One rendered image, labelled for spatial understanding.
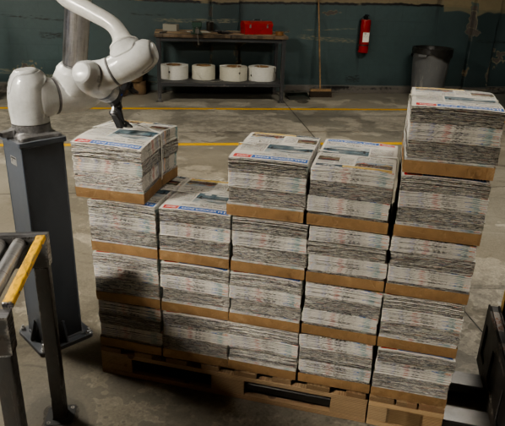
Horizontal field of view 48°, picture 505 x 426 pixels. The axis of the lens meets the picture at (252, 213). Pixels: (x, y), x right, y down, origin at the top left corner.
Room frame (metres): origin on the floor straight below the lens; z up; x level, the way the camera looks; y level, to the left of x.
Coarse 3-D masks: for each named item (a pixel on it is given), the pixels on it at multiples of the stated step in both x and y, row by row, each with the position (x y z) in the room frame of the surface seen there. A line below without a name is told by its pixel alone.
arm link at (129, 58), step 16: (64, 0) 2.07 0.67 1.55; (80, 0) 2.06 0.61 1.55; (96, 16) 2.03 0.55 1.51; (112, 16) 2.03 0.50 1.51; (112, 32) 2.00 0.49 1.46; (128, 32) 2.01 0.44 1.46; (112, 48) 1.95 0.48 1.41; (128, 48) 1.93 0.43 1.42; (144, 48) 1.93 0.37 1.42; (112, 64) 1.92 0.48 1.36; (128, 64) 1.91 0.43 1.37; (144, 64) 1.93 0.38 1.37; (128, 80) 1.94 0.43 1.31
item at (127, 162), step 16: (80, 144) 2.04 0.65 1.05; (96, 144) 2.02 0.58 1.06; (112, 144) 2.03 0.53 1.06; (128, 144) 2.03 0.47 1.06; (144, 144) 2.04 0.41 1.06; (80, 160) 2.05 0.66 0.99; (96, 160) 2.03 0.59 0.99; (112, 160) 2.02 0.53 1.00; (128, 160) 2.00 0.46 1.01; (144, 160) 2.01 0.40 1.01; (80, 176) 2.06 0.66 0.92; (96, 176) 2.04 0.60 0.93; (112, 176) 2.02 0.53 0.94; (128, 176) 2.01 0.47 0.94; (144, 176) 2.02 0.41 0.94; (128, 192) 2.01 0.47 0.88; (144, 192) 2.01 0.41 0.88
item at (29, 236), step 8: (0, 232) 1.78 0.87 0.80; (8, 232) 1.78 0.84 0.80; (16, 232) 1.78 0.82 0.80; (24, 232) 1.78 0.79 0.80; (32, 232) 1.79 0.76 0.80; (40, 232) 1.79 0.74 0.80; (48, 232) 1.80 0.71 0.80; (8, 240) 1.74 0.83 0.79; (24, 240) 1.75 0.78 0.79; (32, 240) 1.75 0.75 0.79; (48, 240) 1.79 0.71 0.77; (48, 248) 1.77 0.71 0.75; (24, 256) 1.75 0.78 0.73; (40, 256) 1.75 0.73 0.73; (48, 256) 1.76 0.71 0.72; (40, 264) 1.75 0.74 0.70; (48, 264) 1.76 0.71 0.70
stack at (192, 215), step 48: (192, 192) 2.17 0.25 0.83; (96, 240) 2.06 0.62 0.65; (144, 240) 2.01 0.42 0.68; (192, 240) 1.96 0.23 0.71; (240, 240) 1.92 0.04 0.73; (288, 240) 1.88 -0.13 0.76; (336, 240) 1.84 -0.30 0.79; (384, 240) 1.81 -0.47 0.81; (144, 288) 2.01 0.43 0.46; (192, 288) 1.96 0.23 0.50; (240, 288) 1.91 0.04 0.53; (288, 288) 1.87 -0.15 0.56; (336, 288) 1.84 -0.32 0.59; (144, 336) 2.01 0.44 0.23; (192, 336) 1.96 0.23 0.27; (240, 336) 1.91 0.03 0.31; (288, 336) 1.87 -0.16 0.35; (192, 384) 1.97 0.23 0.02; (240, 384) 1.91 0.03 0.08; (288, 384) 1.87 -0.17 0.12
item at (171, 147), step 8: (112, 120) 2.37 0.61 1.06; (128, 120) 2.39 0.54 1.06; (144, 128) 2.23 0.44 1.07; (152, 128) 2.24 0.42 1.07; (160, 128) 2.25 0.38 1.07; (168, 128) 2.26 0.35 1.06; (176, 128) 2.34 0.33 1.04; (168, 136) 2.25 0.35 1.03; (176, 136) 2.34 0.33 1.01; (168, 144) 2.26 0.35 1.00; (176, 144) 2.34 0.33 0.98; (168, 152) 2.25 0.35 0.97; (176, 152) 2.35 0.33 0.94; (168, 160) 2.25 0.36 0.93; (168, 168) 2.26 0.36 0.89
